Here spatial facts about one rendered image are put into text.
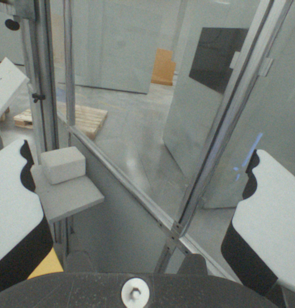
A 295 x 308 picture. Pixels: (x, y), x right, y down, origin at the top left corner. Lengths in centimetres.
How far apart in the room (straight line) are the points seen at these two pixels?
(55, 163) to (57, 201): 16
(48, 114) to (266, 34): 94
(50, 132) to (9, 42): 666
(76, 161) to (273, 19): 83
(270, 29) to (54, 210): 85
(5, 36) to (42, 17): 671
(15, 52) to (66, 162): 688
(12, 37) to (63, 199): 698
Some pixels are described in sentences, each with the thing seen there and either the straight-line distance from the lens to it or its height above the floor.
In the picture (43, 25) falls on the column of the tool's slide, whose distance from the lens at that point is 101.
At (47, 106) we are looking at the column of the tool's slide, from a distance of 107.
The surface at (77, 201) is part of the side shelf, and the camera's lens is 90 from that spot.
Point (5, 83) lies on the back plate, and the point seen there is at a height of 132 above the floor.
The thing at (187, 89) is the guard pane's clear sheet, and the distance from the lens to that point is 51.
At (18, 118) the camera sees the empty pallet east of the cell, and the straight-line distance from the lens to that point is 346.
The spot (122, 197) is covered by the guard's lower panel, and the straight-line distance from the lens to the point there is 85.
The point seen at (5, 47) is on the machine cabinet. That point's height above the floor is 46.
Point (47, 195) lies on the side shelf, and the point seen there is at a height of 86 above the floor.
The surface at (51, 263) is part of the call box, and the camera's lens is 51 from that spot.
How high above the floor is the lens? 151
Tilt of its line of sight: 31 degrees down
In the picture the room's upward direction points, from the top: 12 degrees clockwise
